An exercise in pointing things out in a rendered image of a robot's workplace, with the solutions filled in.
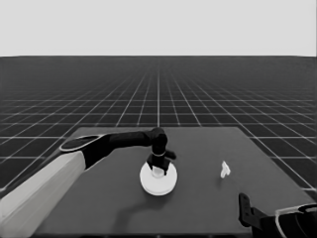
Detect large thick white disc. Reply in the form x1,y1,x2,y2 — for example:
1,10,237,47
139,160,178,196

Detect small white T-shaped piece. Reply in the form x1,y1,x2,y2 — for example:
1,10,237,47
220,160,232,179

